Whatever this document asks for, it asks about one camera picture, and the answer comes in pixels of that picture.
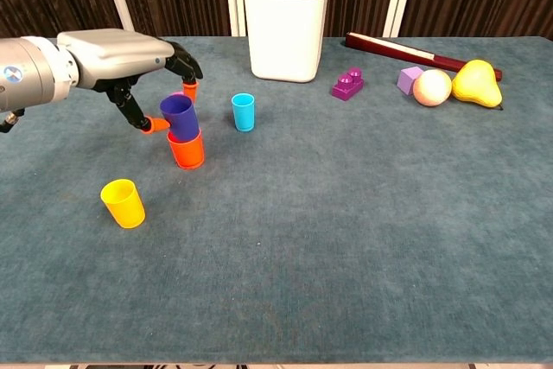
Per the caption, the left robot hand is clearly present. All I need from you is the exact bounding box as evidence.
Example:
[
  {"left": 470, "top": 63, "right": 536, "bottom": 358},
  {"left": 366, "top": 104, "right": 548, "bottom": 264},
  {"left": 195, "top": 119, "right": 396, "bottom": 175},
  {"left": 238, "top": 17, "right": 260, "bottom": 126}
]
[{"left": 56, "top": 28, "right": 204, "bottom": 135}]

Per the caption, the dark purple plastic cup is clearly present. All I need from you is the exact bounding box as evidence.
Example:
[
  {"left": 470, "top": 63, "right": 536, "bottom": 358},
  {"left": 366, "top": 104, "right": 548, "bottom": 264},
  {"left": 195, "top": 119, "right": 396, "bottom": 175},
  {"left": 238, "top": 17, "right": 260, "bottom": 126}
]
[{"left": 159, "top": 94, "right": 201, "bottom": 143}]

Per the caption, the cyan plastic cup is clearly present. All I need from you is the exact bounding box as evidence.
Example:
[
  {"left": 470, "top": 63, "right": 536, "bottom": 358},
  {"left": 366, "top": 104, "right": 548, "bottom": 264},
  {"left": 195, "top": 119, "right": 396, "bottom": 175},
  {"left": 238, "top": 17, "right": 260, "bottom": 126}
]
[{"left": 231, "top": 92, "right": 256, "bottom": 132}]

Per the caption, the yellow plastic cup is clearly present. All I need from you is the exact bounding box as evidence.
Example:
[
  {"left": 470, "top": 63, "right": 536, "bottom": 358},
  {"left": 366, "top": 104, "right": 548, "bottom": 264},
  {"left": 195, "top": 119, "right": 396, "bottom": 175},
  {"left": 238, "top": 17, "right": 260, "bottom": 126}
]
[{"left": 99, "top": 178, "right": 147, "bottom": 230}]

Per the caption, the orange plastic cup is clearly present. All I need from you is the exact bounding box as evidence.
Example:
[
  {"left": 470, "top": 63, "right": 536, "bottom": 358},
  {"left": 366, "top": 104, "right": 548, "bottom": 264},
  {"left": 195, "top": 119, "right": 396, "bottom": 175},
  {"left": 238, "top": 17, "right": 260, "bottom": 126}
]
[{"left": 166, "top": 129, "right": 206, "bottom": 170}]

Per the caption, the white plastic bin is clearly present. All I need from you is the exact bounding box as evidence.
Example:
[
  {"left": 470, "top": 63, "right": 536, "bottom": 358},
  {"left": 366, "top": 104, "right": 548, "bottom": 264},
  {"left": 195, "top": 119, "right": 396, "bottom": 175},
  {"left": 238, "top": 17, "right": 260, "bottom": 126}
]
[{"left": 243, "top": 0, "right": 332, "bottom": 84}]

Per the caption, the magenta toy brick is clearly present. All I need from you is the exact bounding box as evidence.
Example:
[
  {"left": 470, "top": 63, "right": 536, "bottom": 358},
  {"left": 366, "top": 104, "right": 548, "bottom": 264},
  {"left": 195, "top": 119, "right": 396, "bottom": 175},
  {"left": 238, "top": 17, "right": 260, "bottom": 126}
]
[{"left": 331, "top": 67, "right": 365, "bottom": 102}]

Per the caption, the dark red folded fan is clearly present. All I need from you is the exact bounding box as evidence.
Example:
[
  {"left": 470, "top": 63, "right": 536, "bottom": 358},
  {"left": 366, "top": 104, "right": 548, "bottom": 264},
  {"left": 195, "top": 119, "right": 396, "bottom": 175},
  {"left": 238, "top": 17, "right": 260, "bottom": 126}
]
[{"left": 344, "top": 31, "right": 504, "bottom": 82}]

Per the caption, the teal table cloth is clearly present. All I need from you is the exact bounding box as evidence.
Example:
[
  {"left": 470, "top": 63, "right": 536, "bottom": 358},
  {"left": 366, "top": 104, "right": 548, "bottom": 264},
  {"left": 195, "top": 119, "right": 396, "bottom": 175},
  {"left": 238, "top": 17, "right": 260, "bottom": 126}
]
[{"left": 0, "top": 35, "right": 553, "bottom": 365}]

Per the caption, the lilac toy cube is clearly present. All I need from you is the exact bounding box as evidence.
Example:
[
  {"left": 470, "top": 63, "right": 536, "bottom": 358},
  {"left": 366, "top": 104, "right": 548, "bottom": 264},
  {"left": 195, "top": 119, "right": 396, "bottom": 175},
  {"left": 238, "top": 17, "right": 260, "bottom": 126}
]
[{"left": 397, "top": 66, "right": 425, "bottom": 96}]

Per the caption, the peach toy ball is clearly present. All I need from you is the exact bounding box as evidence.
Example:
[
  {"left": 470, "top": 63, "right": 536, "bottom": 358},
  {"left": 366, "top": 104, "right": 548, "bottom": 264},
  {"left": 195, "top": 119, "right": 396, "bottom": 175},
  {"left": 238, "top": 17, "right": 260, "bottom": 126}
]
[{"left": 412, "top": 68, "right": 453, "bottom": 108}]

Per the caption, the yellow toy pear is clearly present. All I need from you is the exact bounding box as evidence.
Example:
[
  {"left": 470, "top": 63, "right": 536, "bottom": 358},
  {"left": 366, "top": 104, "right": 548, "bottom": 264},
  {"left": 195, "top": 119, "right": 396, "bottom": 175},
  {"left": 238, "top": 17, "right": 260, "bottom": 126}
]
[{"left": 451, "top": 59, "right": 505, "bottom": 111}]

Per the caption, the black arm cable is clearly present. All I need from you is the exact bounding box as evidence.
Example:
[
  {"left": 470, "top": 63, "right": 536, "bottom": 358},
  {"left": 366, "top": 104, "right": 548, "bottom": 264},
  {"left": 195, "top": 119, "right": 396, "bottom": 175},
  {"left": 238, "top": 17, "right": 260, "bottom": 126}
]
[{"left": 0, "top": 108, "right": 26, "bottom": 135}]

